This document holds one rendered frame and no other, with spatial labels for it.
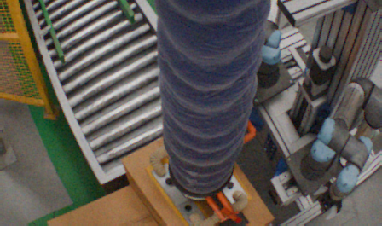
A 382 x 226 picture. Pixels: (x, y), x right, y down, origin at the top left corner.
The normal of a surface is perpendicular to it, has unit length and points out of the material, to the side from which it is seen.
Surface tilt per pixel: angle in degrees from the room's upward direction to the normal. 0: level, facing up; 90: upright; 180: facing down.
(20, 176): 0
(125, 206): 0
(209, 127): 82
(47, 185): 0
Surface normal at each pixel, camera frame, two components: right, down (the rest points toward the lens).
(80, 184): 0.00, -0.42
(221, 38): -0.06, 0.83
